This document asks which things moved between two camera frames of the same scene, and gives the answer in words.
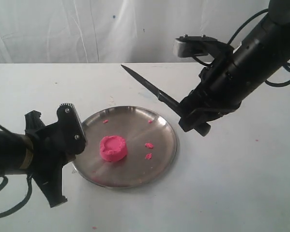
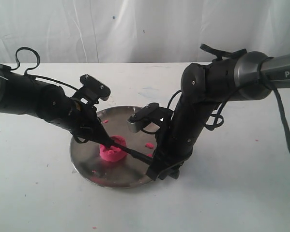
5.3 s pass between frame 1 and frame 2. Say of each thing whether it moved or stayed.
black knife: moved
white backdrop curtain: stayed
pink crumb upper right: stayed
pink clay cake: stayed
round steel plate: stayed
